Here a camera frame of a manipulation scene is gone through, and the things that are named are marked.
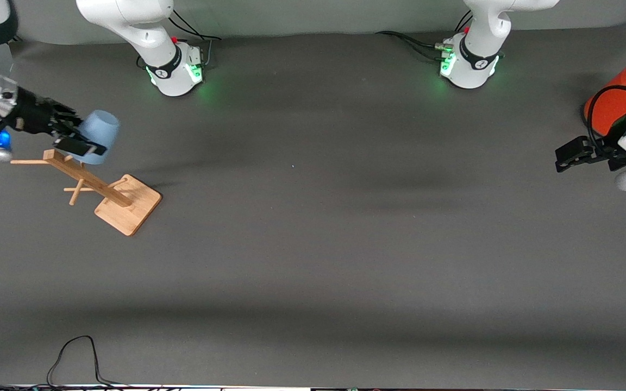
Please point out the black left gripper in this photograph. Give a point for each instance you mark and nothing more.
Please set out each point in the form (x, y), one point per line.
(602, 151)

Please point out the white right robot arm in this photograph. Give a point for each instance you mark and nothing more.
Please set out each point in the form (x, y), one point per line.
(144, 32)

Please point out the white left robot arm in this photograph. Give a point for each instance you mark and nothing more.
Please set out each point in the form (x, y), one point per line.
(479, 54)

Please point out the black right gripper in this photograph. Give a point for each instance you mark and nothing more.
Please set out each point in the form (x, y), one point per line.
(35, 116)

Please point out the wooden cup rack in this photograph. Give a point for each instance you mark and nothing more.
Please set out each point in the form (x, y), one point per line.
(128, 209)

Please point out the light blue cup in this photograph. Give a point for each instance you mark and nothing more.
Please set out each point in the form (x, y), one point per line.
(101, 127)

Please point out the orange cylindrical can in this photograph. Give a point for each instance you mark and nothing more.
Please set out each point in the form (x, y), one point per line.
(612, 106)

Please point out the aluminium frame rail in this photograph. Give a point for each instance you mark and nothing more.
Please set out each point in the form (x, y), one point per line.
(15, 39)

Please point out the dark grey table cloth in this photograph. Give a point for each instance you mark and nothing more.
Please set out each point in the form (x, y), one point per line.
(313, 244)

